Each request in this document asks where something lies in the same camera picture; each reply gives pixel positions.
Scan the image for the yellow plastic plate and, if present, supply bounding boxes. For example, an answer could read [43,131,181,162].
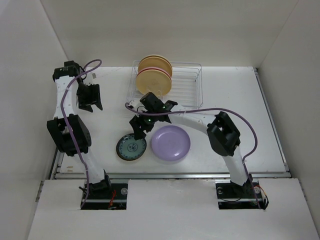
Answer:
[135,69,172,96]
[138,55,173,73]

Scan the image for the aluminium table frame rail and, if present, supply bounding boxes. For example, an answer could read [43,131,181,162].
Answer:
[49,67,292,180]

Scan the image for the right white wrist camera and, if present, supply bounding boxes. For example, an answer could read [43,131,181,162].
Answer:
[128,100,147,113]

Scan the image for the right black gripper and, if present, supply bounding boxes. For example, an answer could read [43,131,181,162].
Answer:
[129,108,158,140]

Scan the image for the pink plastic plate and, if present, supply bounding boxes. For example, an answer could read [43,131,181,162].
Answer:
[137,67,172,78]

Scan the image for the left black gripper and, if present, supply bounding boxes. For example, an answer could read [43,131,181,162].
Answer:
[76,82,102,112]

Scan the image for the purple plastic plate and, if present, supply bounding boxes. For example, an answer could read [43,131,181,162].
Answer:
[151,125,191,162]

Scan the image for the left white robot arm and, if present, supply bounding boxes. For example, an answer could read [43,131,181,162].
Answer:
[46,60,112,199]

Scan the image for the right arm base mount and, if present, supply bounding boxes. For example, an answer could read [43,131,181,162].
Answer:
[215,181,270,210]

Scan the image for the teal patterned small plate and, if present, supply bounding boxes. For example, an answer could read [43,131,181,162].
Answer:
[115,133,147,161]

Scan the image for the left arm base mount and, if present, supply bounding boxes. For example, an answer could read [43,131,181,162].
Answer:
[79,182,128,211]

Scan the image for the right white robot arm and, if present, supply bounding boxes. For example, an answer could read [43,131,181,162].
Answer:
[125,92,253,197]

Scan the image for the white wire dish rack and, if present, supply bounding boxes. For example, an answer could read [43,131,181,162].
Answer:
[126,59,205,111]

